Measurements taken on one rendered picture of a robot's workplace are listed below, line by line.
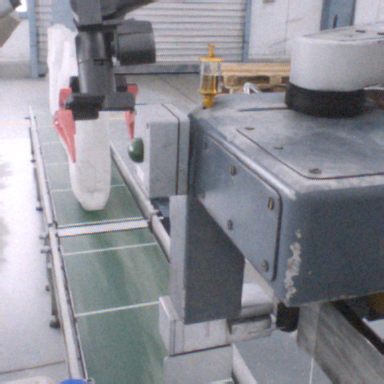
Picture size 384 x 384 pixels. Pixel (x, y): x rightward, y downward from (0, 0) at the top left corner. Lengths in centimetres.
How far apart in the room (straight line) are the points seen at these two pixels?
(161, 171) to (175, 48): 788
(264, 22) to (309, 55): 842
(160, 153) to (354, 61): 23
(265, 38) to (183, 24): 146
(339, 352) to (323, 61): 33
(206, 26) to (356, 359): 806
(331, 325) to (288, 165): 30
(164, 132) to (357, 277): 25
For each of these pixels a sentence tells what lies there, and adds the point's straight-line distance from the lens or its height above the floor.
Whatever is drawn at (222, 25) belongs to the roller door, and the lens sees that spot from 867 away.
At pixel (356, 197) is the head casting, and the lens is 42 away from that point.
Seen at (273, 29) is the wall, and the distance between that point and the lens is 910.
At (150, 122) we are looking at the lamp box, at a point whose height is 133.
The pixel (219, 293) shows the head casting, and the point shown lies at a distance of 68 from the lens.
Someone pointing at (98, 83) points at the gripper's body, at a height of 131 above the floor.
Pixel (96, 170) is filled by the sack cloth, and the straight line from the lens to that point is 260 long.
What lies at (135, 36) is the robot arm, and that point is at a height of 138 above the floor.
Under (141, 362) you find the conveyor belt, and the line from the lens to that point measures 172.
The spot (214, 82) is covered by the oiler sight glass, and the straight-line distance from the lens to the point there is 62.
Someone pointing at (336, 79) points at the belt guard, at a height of 138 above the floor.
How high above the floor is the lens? 148
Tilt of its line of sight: 17 degrees down
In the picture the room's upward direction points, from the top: 2 degrees clockwise
